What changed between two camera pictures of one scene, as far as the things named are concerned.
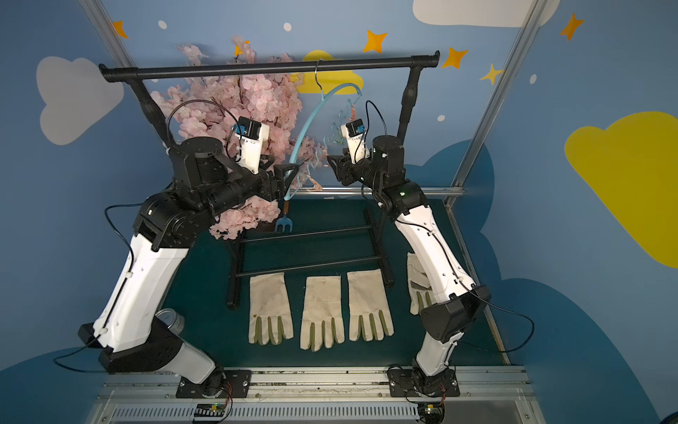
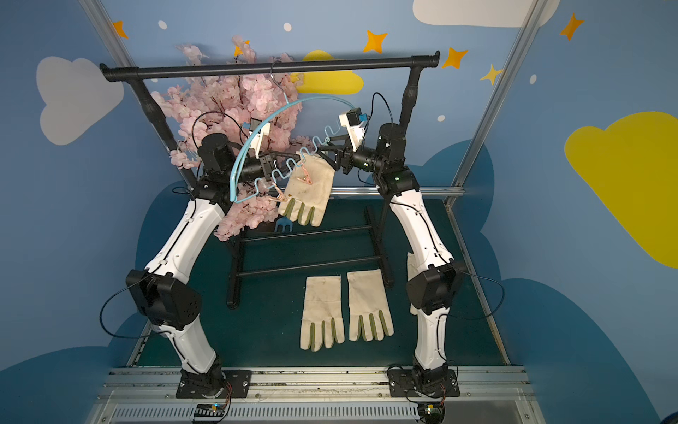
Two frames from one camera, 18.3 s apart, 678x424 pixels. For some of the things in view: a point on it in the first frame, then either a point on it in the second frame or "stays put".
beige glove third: [367, 299] stays put
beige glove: [322, 302] stays put
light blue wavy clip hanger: [309, 110] -> [262, 189]
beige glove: [270, 311] -> [308, 189]
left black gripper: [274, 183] -> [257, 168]
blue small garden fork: [284, 221] stays put
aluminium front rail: [488, 395] stays put
